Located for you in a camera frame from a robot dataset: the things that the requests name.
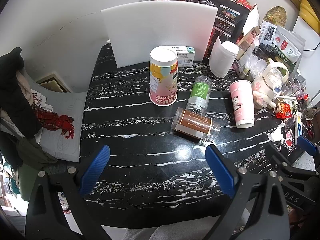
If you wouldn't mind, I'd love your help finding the pile of dark clothes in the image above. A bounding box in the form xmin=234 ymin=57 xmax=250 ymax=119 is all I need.
xmin=1 ymin=47 xmax=43 ymax=169

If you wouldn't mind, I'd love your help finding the black printed paper bag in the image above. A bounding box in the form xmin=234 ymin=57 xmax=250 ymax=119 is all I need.
xmin=199 ymin=0 xmax=250 ymax=62

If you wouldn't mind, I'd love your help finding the red tasselled scarf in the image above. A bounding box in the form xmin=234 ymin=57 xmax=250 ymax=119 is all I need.
xmin=31 ymin=93 xmax=75 ymax=139

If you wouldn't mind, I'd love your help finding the cardboard gift box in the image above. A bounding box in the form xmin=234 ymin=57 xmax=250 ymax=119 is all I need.
xmin=236 ymin=27 xmax=261 ymax=60

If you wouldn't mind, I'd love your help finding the crumpled white tissue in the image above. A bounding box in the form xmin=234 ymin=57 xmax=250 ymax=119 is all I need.
xmin=267 ymin=127 xmax=284 ymax=142

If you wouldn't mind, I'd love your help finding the colourful balloon paper cup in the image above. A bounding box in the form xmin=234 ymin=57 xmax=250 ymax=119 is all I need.
xmin=149 ymin=46 xmax=178 ymax=107

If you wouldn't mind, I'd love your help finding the pink panda paper cup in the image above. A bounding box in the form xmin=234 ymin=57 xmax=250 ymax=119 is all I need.
xmin=229 ymin=80 xmax=254 ymax=129

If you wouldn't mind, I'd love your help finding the white medicine box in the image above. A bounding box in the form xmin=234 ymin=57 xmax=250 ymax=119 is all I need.
xmin=164 ymin=46 xmax=195 ymax=67

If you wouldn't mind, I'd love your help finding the white green tea pouch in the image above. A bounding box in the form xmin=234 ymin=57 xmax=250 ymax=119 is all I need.
xmin=272 ymin=25 xmax=305 ymax=75

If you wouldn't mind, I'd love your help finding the white foam board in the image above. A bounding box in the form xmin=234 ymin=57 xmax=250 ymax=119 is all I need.
xmin=101 ymin=1 xmax=217 ymax=68

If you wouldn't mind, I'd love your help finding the woven straw fan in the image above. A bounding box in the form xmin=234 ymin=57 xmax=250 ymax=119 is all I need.
xmin=263 ymin=6 xmax=287 ymax=27

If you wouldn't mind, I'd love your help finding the red snack packet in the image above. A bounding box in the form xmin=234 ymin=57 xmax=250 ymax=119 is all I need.
xmin=274 ymin=103 xmax=292 ymax=119

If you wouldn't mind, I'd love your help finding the clear jar brown label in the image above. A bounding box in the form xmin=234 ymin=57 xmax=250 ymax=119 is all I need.
xmin=171 ymin=107 xmax=220 ymax=142

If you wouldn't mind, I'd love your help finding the clear jar green label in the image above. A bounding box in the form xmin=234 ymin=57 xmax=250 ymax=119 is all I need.
xmin=185 ymin=75 xmax=213 ymax=116

